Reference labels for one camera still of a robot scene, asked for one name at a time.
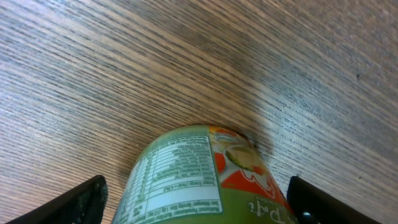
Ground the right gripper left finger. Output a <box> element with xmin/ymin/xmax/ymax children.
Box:
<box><xmin>7</xmin><ymin>175</ymin><xmax>108</xmax><ymax>224</ymax></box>

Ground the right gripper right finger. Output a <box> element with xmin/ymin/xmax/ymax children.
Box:
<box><xmin>287</xmin><ymin>176</ymin><xmax>379</xmax><ymax>224</ymax></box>

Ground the green lid spice jar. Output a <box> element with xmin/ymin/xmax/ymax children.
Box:
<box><xmin>113</xmin><ymin>125</ymin><xmax>297</xmax><ymax>224</ymax></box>

